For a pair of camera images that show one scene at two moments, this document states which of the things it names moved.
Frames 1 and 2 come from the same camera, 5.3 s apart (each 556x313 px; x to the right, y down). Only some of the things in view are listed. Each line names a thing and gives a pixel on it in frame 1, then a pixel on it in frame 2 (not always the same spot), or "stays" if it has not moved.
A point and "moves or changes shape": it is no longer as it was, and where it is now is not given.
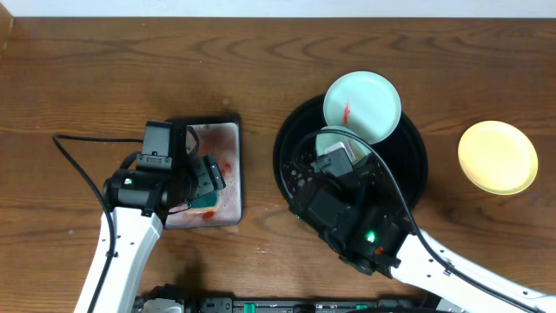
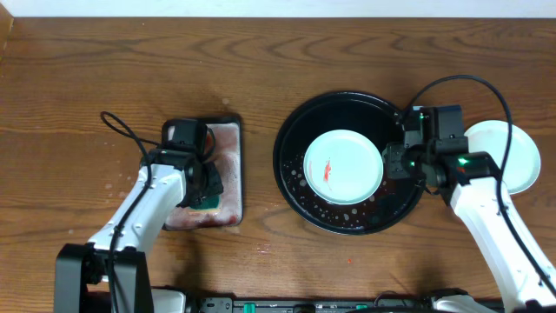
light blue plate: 355,149 to 522,163
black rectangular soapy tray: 221,137 stays
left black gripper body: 208,175 stays
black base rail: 214,304 stays
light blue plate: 364,102 moves or changes shape
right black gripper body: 367,172 to 400,157
